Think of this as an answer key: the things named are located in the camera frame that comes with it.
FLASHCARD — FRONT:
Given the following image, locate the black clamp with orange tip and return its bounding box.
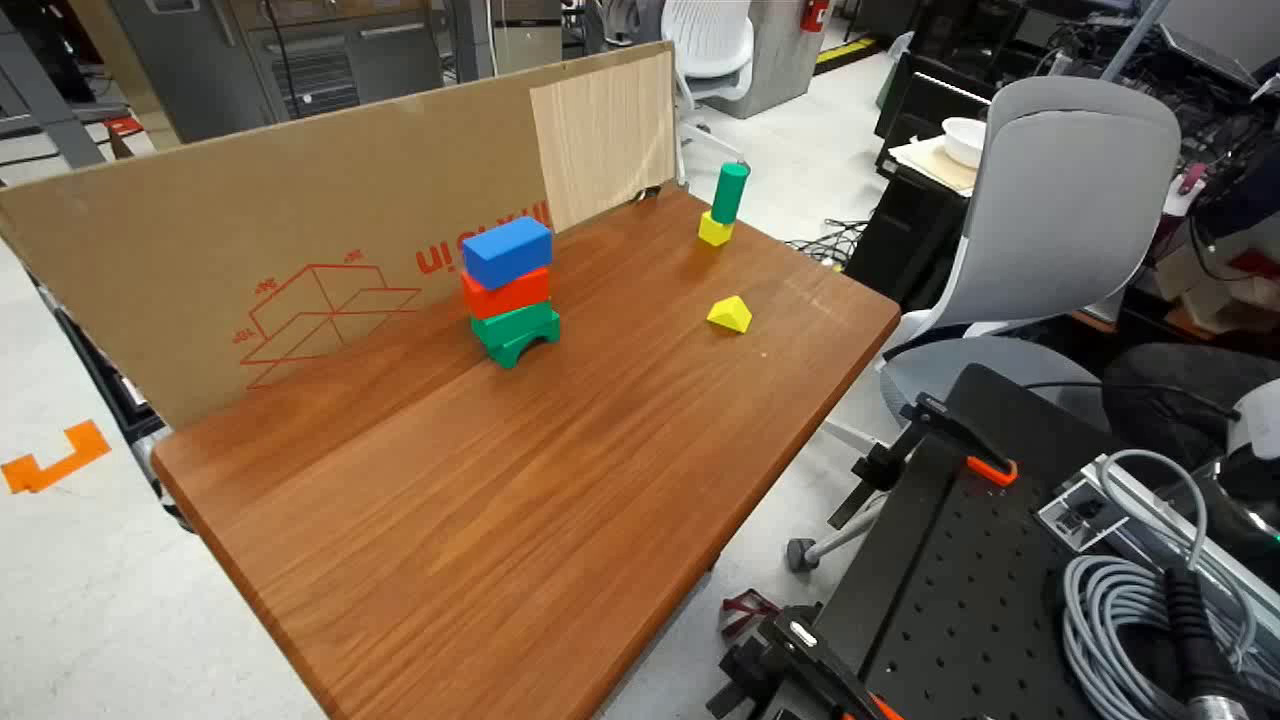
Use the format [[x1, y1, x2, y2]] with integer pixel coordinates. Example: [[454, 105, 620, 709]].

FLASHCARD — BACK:
[[824, 390, 1023, 531]]

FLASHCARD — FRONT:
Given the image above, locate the coiled grey cable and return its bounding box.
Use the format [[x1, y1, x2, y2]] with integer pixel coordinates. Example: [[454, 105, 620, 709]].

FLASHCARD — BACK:
[[1061, 550, 1280, 720]]

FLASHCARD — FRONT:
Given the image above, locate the yellow wedge block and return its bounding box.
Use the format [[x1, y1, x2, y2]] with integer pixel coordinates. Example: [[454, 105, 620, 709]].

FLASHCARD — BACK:
[[703, 290, 758, 338]]

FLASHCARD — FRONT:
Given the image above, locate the grey office chair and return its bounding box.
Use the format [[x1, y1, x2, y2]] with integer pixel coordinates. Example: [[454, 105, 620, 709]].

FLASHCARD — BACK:
[[876, 72, 1185, 431]]

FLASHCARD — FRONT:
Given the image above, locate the green cylinder block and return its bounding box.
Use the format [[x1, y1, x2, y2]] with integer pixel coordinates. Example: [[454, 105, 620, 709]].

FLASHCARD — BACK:
[[708, 160, 758, 227]]

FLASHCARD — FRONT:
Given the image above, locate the light plywood board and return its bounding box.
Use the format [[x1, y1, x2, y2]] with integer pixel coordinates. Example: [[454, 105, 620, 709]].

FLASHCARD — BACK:
[[529, 47, 681, 234]]

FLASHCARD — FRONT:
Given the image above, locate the red flat block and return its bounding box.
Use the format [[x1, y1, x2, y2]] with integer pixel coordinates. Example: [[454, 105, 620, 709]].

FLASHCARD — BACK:
[[460, 264, 557, 323]]

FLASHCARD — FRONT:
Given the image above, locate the cardboard panel with red print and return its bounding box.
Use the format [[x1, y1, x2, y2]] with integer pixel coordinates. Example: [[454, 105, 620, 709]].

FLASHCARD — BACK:
[[0, 37, 681, 431]]

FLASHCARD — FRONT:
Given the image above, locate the white background chair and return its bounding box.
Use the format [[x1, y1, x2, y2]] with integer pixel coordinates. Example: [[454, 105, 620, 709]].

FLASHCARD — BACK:
[[660, 0, 761, 111]]

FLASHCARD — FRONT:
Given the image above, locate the grey metal cabinet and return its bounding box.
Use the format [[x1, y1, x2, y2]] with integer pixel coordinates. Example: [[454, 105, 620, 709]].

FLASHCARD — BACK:
[[105, 0, 291, 148]]

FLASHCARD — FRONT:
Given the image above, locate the black clamp bracket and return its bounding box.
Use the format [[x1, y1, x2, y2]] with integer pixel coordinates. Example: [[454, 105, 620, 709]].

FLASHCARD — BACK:
[[703, 583, 887, 720]]

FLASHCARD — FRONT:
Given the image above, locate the green arch block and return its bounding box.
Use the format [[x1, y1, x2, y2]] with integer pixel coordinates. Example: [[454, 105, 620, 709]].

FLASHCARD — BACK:
[[470, 298, 566, 372]]

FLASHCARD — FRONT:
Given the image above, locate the white bowl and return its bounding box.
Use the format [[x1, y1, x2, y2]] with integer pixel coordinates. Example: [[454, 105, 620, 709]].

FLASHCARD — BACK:
[[938, 111, 994, 170]]

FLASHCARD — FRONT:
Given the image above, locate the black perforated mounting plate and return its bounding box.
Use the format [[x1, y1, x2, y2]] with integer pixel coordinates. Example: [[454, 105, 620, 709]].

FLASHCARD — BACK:
[[814, 362, 1280, 720]]

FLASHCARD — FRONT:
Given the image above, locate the yellow cube block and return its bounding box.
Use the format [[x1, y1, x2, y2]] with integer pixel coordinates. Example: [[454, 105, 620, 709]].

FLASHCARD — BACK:
[[696, 208, 742, 250]]

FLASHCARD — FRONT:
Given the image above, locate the thick black cable connector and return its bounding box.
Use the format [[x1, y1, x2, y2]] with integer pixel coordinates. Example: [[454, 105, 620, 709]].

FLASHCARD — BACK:
[[1161, 568, 1253, 720]]

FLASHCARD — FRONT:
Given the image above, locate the blue rectangular block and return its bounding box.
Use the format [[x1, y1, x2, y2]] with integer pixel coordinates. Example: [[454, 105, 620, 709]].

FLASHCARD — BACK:
[[460, 212, 557, 290]]

